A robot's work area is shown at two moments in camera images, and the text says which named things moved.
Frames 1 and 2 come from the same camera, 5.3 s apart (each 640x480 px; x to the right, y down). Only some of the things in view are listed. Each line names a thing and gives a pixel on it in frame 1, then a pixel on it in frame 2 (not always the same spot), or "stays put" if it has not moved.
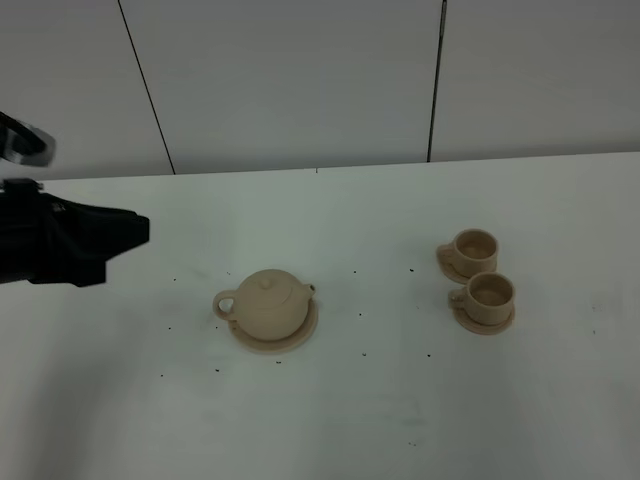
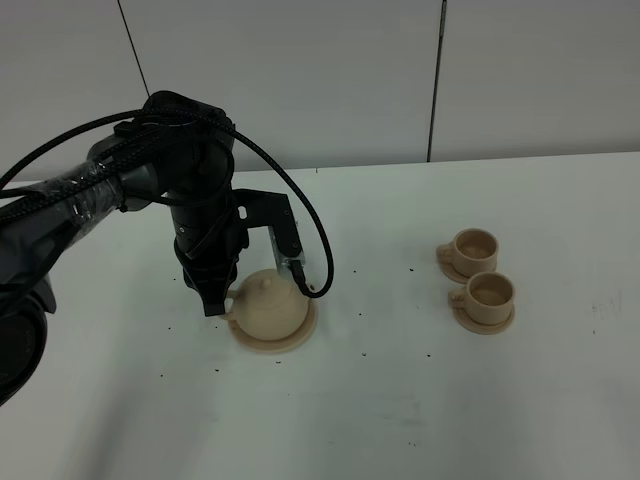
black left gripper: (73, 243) -> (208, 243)
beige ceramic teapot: (270, 305) stays put
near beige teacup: (487, 299) stays put
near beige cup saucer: (469, 323) stays put
